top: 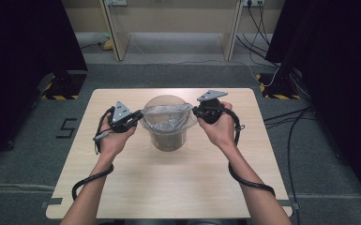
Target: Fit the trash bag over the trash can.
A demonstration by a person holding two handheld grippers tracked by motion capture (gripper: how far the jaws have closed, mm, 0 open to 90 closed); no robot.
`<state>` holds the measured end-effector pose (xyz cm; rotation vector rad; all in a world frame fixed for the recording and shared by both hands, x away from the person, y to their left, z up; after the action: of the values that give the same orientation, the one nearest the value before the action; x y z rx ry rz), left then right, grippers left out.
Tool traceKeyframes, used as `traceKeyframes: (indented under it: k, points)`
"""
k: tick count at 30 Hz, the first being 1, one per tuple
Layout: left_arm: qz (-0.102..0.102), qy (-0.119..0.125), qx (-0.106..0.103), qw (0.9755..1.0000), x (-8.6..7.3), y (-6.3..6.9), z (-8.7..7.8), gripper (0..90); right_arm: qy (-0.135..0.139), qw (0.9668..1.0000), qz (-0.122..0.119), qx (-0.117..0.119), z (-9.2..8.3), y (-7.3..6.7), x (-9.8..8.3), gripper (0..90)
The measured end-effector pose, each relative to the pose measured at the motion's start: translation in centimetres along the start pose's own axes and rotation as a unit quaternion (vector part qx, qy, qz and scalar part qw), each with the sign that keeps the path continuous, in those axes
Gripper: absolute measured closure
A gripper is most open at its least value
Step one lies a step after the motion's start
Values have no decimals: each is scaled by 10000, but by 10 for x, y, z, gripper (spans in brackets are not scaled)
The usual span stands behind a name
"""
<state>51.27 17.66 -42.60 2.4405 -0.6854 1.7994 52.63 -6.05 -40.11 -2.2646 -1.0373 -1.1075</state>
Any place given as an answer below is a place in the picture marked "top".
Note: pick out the small yellow object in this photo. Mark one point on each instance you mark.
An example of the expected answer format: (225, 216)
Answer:
(108, 45)

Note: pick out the person's left hand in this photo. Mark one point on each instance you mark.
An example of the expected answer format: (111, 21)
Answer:
(115, 142)

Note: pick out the light wooden desk frame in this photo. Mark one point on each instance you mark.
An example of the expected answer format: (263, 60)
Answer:
(118, 37)

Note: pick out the clear plastic garbage bag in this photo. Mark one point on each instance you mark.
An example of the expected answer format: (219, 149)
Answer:
(165, 120)

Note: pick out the stand base with striped tape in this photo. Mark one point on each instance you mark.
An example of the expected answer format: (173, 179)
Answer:
(64, 89)
(278, 90)

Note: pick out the black curtain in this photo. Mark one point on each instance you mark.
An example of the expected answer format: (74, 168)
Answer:
(18, 62)
(340, 78)

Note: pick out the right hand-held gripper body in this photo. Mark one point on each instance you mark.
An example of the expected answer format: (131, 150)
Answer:
(211, 109)

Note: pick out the transparent brown plastic bin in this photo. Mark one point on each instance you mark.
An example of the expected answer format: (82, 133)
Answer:
(168, 142)

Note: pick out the person's right hand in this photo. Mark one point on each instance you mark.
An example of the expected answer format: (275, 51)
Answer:
(220, 131)

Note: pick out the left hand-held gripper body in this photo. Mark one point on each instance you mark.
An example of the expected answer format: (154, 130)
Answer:
(121, 112)

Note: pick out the wall power socket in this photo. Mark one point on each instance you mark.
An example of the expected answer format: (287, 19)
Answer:
(116, 2)
(253, 2)

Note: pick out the grey tape strip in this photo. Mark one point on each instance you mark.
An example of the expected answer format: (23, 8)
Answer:
(53, 201)

